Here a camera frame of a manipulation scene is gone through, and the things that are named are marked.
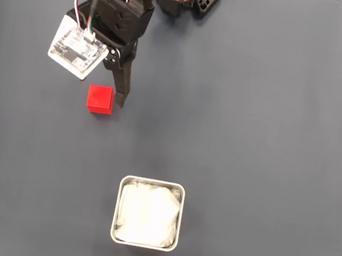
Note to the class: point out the white crumpled tissue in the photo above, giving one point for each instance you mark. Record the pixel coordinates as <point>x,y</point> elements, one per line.
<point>148,214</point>

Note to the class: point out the white camera circuit board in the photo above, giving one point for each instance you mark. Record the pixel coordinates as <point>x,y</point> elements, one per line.
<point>76,52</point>

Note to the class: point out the white square box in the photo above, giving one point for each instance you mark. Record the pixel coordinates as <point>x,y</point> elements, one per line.
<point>115,210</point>

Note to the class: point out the red cube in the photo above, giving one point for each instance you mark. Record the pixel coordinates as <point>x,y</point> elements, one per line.
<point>99,99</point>

